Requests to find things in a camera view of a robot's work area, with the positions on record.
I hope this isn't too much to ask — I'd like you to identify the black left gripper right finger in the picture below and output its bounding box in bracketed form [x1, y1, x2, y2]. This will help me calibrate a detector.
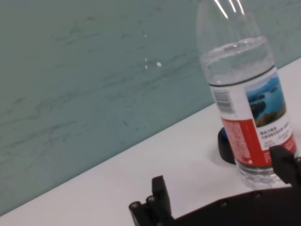
[269, 145, 301, 187]

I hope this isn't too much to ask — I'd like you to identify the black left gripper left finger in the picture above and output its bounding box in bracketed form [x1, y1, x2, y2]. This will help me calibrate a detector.
[128, 175, 176, 226]

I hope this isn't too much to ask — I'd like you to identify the blue push button black base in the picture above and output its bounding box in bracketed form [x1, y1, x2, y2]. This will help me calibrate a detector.
[217, 127, 237, 165]

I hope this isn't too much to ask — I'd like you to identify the clear water bottle red cap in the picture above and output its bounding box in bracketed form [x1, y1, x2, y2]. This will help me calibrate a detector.
[196, 0, 298, 190]

